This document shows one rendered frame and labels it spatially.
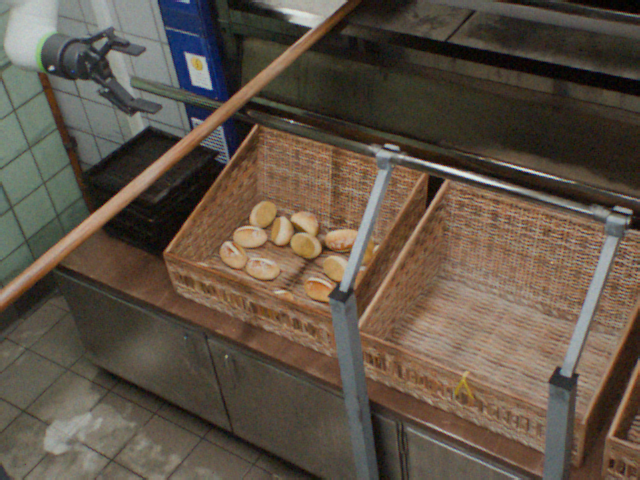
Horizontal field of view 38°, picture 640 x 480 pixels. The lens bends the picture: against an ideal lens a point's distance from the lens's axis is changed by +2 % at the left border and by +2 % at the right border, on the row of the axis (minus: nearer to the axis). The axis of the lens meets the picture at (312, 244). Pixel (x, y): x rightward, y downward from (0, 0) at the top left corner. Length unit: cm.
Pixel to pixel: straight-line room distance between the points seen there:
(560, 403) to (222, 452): 138
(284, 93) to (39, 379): 138
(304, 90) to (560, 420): 114
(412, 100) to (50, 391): 163
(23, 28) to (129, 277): 82
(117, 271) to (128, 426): 60
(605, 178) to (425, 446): 74
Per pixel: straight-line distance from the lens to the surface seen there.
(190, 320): 247
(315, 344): 230
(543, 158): 221
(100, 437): 306
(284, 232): 256
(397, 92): 234
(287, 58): 221
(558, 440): 187
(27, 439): 315
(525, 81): 213
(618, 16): 181
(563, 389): 175
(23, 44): 215
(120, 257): 273
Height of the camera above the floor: 229
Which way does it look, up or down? 41 degrees down
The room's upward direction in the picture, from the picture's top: 9 degrees counter-clockwise
